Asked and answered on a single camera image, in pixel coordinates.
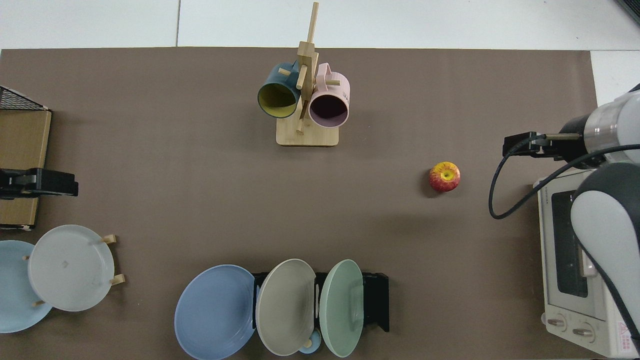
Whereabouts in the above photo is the red yellow apple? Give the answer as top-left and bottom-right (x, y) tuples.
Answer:
(428, 161), (462, 193)

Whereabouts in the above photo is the wooden plate rack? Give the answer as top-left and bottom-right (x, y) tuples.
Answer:
(22, 234), (126, 307)

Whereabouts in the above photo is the grey white plate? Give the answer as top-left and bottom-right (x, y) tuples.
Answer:
(27, 224), (116, 313)

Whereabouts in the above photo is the light blue plate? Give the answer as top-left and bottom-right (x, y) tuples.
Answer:
(0, 240), (53, 334)

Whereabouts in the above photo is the black dish rack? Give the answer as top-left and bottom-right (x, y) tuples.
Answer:
(251, 271), (390, 333)

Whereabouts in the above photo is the pale green plate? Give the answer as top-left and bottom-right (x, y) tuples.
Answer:
(319, 258), (365, 358)

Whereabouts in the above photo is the beige plate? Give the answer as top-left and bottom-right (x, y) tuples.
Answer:
(255, 258), (317, 357)

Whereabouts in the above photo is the brown table cloth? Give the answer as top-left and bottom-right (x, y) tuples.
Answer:
(0, 47), (605, 360)

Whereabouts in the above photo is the dark grey flat object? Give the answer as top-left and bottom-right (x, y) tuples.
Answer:
(616, 0), (640, 27)

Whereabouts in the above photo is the pale toaster oven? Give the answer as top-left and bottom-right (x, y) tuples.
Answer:
(532, 167), (640, 359)

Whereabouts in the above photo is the pink mug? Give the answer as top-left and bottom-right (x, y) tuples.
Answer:
(308, 63), (351, 129)

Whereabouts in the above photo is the wooden cup stand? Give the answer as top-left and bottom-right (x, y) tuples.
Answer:
(276, 1), (341, 147)

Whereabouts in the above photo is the dark teal mug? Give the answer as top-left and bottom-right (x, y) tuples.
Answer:
(257, 61), (302, 120)

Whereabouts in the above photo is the small blue round thing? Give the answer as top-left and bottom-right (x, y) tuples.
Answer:
(298, 327), (322, 355)

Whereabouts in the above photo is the wire basket with wooden floor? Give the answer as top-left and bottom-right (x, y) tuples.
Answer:
(0, 85), (53, 231)

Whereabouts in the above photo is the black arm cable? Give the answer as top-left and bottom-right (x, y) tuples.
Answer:
(489, 134), (640, 221)

